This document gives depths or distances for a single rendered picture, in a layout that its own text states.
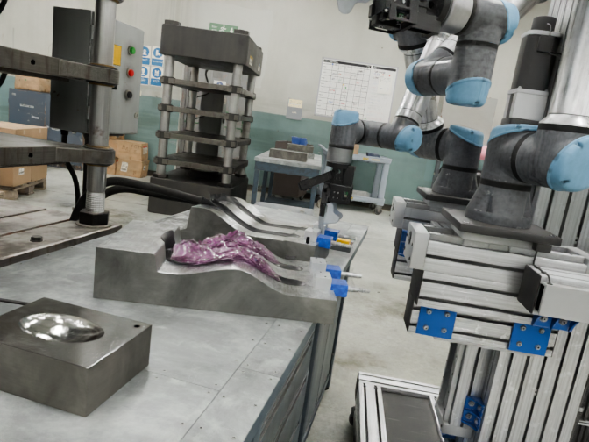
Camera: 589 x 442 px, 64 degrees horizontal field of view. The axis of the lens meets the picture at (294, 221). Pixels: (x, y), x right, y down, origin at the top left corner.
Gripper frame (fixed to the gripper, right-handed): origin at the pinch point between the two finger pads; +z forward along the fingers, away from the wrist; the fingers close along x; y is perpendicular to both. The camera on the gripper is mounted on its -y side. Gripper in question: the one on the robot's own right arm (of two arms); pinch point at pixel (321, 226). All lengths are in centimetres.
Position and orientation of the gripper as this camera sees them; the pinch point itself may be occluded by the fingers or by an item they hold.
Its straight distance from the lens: 145.1
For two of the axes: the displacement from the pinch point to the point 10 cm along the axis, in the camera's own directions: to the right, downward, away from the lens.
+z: -1.4, 9.7, 2.0
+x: 2.5, -1.6, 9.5
